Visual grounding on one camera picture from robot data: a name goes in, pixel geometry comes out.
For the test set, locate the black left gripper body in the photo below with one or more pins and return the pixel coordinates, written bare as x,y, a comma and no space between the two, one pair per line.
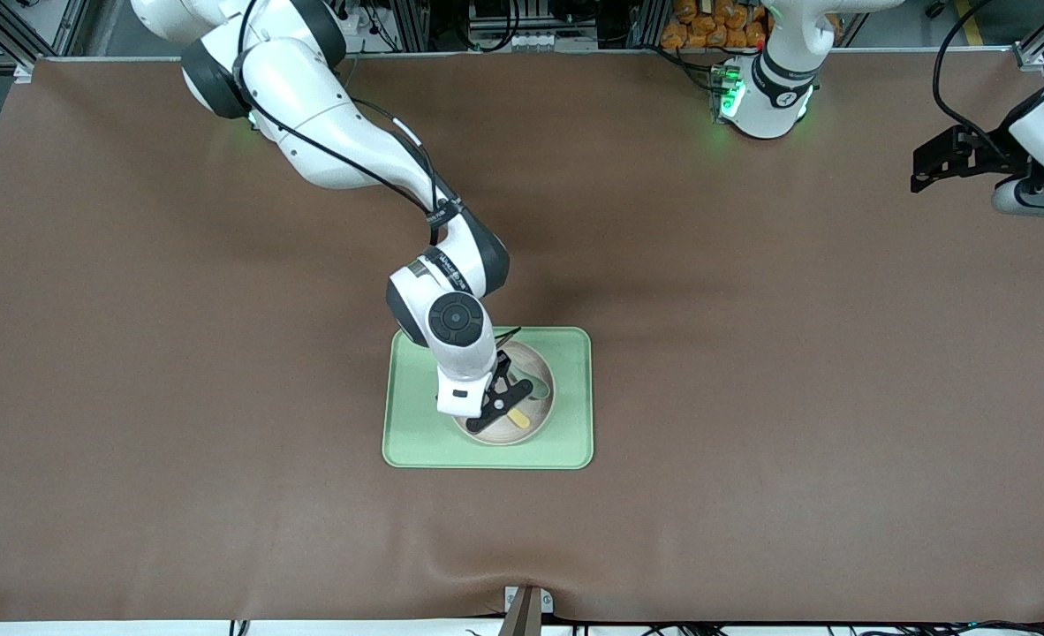
995,151

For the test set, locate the yellow plastic fork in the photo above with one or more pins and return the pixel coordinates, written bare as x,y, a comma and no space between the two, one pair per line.
518,413

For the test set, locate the white speckled round plate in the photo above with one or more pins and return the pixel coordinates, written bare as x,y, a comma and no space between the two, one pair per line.
535,430

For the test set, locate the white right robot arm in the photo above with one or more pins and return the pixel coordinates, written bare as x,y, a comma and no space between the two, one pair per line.
310,115

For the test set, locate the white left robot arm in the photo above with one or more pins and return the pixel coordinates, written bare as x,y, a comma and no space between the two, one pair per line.
769,106

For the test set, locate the mint green rectangular tray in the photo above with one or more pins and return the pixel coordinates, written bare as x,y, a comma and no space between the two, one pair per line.
575,442

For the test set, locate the brown table cover mat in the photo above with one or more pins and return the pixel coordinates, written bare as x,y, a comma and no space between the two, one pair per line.
752,353

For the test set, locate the orange snack bags pile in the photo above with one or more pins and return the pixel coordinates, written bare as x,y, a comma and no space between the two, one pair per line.
716,22

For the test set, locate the long white power strip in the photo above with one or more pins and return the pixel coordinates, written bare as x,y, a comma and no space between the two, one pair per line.
535,41

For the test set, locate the white power strip with plugs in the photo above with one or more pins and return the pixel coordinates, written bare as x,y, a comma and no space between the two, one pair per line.
361,26

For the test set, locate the metal table clamp bracket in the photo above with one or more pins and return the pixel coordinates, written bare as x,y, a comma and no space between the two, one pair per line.
527,609

